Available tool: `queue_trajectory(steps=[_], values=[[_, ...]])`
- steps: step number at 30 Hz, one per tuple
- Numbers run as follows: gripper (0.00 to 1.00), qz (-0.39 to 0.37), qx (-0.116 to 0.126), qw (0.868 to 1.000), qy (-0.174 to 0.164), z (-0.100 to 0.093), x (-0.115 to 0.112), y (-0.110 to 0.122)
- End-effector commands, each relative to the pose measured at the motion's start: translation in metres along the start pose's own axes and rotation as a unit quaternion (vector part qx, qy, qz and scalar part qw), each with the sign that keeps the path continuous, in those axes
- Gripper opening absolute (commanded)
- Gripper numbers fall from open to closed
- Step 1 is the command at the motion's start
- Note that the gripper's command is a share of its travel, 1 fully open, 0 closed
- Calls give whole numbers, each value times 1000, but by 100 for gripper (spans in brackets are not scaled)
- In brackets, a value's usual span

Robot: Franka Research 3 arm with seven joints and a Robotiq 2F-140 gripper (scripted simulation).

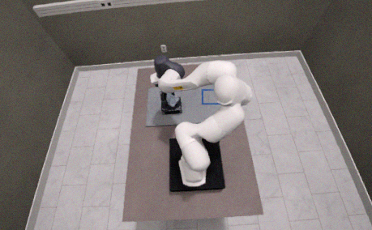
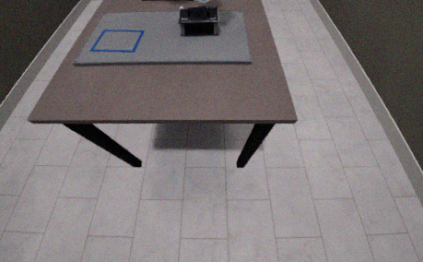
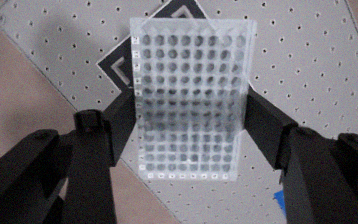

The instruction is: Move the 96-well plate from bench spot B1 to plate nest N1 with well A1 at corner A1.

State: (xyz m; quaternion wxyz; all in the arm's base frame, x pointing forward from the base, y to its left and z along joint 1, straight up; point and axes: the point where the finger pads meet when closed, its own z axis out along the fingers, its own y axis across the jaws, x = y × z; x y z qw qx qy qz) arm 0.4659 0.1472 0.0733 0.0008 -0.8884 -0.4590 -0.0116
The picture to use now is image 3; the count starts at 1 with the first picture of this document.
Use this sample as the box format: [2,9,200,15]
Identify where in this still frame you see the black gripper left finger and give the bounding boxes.
[0,88,136,224]

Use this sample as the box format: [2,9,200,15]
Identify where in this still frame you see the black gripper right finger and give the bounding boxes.
[244,90,358,224]

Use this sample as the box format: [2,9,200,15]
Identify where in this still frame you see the blue tape rectangle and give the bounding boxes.
[272,190,287,222]

